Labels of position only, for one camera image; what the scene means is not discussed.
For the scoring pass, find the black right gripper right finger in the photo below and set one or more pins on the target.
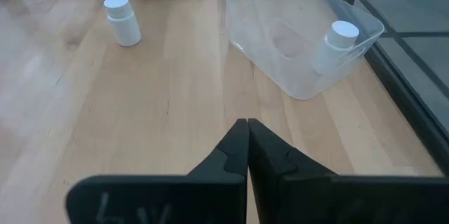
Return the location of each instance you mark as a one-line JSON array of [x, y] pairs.
[[333, 199]]

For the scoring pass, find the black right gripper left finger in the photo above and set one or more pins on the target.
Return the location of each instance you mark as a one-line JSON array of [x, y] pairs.
[[158, 199]]

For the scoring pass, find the white pill bottle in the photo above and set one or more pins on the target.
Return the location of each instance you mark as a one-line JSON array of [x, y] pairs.
[[122, 24], [338, 41]]

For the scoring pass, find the clear plastic basket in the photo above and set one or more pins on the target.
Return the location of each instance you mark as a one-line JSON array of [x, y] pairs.
[[273, 13]]

